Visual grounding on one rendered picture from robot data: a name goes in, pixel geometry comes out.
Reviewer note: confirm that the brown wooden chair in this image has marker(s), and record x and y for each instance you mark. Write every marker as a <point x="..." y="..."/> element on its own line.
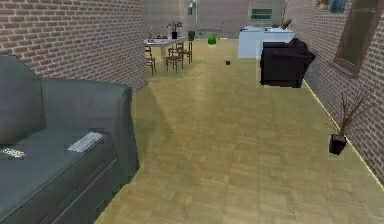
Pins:
<point x="189" y="50"/>
<point x="175" y="59"/>
<point x="150" y="60"/>

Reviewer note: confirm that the green round object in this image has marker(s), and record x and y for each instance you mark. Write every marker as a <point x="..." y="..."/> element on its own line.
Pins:
<point x="212" y="39"/>

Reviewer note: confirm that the white dining table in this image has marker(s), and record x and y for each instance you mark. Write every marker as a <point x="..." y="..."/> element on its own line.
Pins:
<point x="161" y="42"/>

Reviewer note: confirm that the dark green bin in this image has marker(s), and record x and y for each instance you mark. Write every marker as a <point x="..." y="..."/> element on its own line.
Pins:
<point x="191" y="35"/>

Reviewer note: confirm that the potted plant black pot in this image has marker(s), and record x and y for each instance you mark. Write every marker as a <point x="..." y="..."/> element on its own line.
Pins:
<point x="174" y="31"/>

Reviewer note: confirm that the white kitchen counter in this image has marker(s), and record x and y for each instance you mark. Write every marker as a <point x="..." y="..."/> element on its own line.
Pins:
<point x="250" y="43"/>

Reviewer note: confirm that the black armchair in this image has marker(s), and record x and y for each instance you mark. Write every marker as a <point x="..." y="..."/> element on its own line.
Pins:
<point x="283" y="65"/>

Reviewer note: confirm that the grey remote control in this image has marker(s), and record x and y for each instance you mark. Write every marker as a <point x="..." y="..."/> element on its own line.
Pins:
<point x="85" y="142"/>

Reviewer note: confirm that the green framed window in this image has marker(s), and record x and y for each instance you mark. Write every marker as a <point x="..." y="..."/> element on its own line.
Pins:
<point x="261" y="14"/>

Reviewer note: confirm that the dark grey sofa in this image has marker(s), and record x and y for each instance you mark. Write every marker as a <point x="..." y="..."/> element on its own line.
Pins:
<point x="66" y="100"/>

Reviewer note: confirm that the brown object on counter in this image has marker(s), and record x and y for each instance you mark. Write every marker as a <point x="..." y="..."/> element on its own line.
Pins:
<point x="286" y="23"/>

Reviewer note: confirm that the bare twig plant black pot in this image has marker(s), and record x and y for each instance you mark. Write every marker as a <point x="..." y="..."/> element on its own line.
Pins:
<point x="338" y="144"/>

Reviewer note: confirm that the colourful framed picture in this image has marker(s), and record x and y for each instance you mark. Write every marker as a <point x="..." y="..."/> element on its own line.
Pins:
<point x="331" y="5"/>

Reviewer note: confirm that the small yellow speckled object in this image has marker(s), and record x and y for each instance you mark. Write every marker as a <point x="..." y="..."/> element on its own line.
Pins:
<point x="12" y="153"/>

